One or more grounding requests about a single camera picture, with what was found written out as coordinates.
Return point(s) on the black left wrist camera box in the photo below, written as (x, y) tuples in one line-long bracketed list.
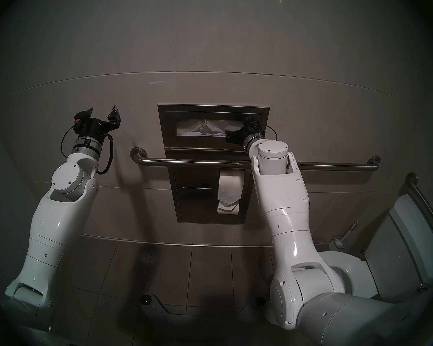
[(78, 121)]

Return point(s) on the white toilet brush with holder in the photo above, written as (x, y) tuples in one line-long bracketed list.
[(337, 242)]

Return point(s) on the white toilet with tank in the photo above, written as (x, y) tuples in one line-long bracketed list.
[(407, 255)]

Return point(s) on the black star knob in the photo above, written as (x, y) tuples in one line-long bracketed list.
[(260, 300), (145, 299)]

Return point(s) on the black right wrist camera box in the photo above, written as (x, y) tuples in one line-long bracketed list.
[(252, 121)]

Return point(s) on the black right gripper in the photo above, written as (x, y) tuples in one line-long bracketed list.
[(243, 137)]

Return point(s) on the long steel grab bar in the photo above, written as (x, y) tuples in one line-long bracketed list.
[(187, 162)]

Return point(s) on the white toilet paper roll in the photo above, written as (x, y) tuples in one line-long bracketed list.
[(226, 190)]

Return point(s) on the stainless steel recessed dispenser unit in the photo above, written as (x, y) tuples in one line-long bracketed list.
[(198, 201)]

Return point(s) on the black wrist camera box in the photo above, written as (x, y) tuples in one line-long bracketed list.
[(78, 121), (252, 121)]

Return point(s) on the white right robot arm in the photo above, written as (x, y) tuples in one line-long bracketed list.
[(285, 212)]

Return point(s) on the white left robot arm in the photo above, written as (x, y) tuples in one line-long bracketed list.
[(57, 219)]

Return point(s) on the short steel grab bar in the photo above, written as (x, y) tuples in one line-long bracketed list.
[(424, 204)]

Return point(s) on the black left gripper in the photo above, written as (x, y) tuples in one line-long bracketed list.
[(93, 127)]

